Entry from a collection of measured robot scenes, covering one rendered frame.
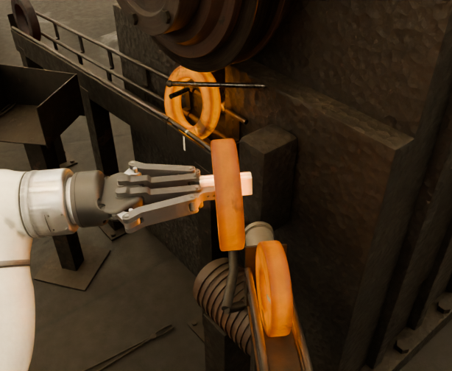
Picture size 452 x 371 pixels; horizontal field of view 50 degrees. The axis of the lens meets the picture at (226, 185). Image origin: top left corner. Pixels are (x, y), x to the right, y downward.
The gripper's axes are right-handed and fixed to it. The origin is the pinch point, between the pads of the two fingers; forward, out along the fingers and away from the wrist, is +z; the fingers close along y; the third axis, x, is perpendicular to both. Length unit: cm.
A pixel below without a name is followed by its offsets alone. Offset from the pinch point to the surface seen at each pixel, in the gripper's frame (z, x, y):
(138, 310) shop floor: -30, -91, -52
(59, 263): -59, -88, -75
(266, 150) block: 9.5, -12.9, -25.6
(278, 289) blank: 6.5, -16.4, 5.4
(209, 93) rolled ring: -0.2, -11.4, -48.4
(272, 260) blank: 6.2, -14.6, 1.3
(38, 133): -48, -29, -67
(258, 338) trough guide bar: 2.9, -23.4, 8.7
